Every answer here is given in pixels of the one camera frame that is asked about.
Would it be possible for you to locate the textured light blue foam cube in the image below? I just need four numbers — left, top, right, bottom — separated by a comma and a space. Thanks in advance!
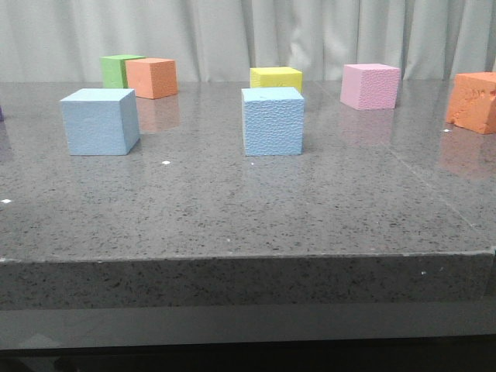
241, 87, 305, 156

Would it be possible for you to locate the smooth light blue foam cube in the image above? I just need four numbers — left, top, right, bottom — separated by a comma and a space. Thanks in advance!
60, 88, 140, 156

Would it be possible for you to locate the yellow foam cube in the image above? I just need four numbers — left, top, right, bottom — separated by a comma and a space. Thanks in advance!
250, 67, 303, 93

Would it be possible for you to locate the smooth orange foam cube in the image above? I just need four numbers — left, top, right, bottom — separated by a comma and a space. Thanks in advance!
125, 57, 178, 99

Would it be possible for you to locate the pink foam cube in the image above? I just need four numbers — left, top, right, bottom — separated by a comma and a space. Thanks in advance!
340, 64, 401, 110

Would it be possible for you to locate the green foam cube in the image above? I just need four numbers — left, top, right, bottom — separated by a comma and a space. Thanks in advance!
100, 54, 145, 88

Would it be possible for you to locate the dented orange foam cube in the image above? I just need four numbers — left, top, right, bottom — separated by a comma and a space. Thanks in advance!
446, 72, 495, 134

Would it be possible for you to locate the grey curtain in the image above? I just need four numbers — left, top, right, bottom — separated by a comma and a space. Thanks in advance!
1, 1, 495, 82

